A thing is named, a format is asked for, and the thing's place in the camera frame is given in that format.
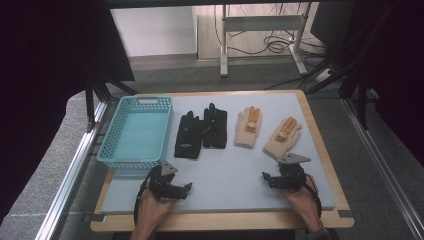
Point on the white power strip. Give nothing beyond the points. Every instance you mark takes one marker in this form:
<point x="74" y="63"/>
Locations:
<point x="323" y="75"/>

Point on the white metal desk frame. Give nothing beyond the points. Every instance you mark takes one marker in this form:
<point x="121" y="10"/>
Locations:
<point x="263" y="22"/>

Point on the person's right hand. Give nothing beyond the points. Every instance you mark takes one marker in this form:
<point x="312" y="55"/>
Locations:
<point x="301" y="206"/>

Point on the aluminium rail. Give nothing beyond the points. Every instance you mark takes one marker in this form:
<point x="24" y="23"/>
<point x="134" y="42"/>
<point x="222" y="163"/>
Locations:
<point x="383" y="166"/>
<point x="71" y="173"/>

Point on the black glove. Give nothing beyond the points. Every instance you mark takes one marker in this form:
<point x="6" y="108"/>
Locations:
<point x="188" y="136"/>
<point x="215" y="128"/>

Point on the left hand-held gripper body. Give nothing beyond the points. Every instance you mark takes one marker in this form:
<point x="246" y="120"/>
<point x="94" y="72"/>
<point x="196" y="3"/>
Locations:
<point x="159" y="184"/>

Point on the person's left hand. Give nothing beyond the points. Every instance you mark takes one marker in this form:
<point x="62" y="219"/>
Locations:
<point x="151" y="210"/>

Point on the black curtain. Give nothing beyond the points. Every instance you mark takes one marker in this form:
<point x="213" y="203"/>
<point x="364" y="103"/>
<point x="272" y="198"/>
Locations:
<point x="43" y="83"/>
<point x="403" y="66"/>

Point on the black tripod stand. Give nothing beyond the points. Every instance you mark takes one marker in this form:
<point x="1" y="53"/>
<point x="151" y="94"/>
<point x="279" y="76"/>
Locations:
<point x="353" y="63"/>
<point x="96" y="90"/>

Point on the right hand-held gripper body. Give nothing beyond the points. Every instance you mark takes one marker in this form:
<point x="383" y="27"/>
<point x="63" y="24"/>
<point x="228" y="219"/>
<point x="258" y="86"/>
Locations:
<point x="290" y="173"/>

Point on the cream knitted glove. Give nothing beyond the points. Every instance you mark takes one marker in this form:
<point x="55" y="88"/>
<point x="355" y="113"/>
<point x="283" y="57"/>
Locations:
<point x="247" y="130"/>
<point x="283" y="136"/>

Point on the wooden table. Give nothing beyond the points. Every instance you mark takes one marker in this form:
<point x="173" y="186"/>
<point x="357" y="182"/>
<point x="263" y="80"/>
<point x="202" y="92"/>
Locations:
<point x="233" y="221"/>

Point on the teal plastic basket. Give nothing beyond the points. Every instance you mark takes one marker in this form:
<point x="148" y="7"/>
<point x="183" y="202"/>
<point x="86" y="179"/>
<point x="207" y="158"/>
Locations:
<point x="140" y="136"/>

